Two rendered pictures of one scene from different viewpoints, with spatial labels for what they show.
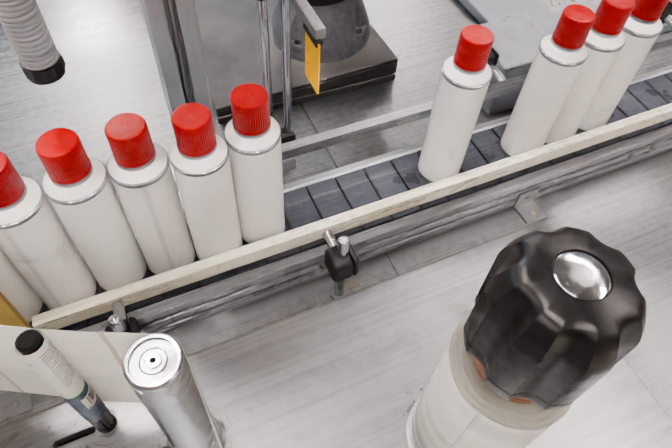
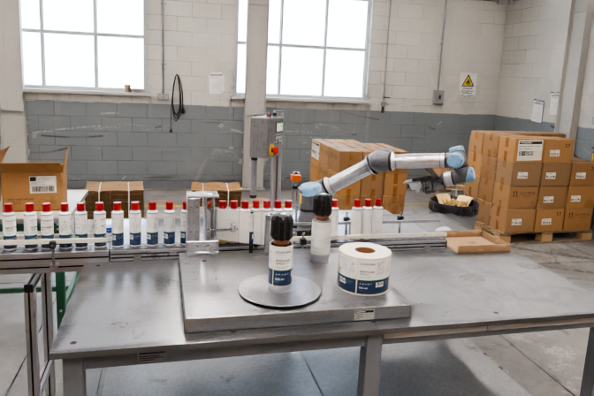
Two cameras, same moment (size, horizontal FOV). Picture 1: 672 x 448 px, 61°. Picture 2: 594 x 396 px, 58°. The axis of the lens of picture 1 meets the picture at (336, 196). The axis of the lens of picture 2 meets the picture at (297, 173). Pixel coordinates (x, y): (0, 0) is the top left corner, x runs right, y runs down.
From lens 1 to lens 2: 217 cm
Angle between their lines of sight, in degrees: 44
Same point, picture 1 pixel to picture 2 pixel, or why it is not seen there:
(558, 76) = (355, 213)
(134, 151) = (267, 203)
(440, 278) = not seen: hidden behind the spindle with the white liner
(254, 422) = not seen: hidden behind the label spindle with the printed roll
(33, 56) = (253, 192)
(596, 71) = (366, 215)
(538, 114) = (354, 224)
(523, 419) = (320, 221)
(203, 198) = not seen: hidden behind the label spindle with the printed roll
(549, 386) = (320, 208)
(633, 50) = (376, 212)
